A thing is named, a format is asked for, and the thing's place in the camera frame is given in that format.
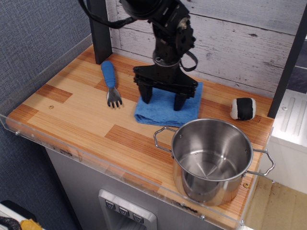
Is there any stainless steel pot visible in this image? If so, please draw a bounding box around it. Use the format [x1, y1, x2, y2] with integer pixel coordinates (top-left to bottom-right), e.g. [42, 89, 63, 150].
[153, 118, 276, 207]

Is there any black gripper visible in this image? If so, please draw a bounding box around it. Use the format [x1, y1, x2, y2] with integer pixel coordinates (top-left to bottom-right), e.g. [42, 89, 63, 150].
[133, 56, 198, 111]

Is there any black left vertical post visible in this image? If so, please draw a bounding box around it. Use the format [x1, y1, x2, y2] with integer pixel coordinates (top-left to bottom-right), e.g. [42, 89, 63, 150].
[87, 0, 112, 64]

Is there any blue handled metal fork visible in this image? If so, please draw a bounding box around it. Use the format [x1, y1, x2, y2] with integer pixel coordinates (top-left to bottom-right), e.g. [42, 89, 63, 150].
[101, 60, 122, 108]

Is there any black vertical post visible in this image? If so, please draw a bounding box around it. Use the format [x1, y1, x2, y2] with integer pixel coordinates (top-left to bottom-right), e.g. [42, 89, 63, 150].
[267, 6, 307, 118]
[87, 0, 112, 64]

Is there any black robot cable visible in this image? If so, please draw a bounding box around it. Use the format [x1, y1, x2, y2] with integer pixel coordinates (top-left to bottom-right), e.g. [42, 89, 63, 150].
[78, 0, 137, 30]

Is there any blue towel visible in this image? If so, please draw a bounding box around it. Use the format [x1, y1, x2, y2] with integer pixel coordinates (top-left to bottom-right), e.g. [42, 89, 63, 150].
[134, 82, 203, 127]

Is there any grey dispenser button panel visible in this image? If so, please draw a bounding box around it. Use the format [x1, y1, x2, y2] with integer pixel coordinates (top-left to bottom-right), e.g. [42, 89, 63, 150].
[98, 189, 157, 230]

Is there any black and white plush ball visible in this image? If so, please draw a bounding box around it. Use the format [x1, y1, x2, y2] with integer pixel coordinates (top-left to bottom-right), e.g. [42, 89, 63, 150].
[230, 98, 257, 121]

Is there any white grooved side appliance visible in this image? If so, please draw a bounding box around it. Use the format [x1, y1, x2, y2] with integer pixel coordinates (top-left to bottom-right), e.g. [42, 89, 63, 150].
[266, 90, 307, 193]

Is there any yellow object bottom left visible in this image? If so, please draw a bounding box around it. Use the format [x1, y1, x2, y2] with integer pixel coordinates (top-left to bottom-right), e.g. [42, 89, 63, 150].
[20, 219, 43, 230]

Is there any black right vertical post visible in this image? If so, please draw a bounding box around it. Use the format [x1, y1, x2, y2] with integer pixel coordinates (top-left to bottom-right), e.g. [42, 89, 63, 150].
[267, 6, 307, 118]

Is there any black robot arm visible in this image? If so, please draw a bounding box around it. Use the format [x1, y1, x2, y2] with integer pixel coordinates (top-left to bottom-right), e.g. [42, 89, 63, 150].
[121, 0, 198, 111]

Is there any clear acrylic table guard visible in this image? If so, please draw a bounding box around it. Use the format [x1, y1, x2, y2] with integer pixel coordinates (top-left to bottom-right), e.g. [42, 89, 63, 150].
[0, 33, 274, 227]

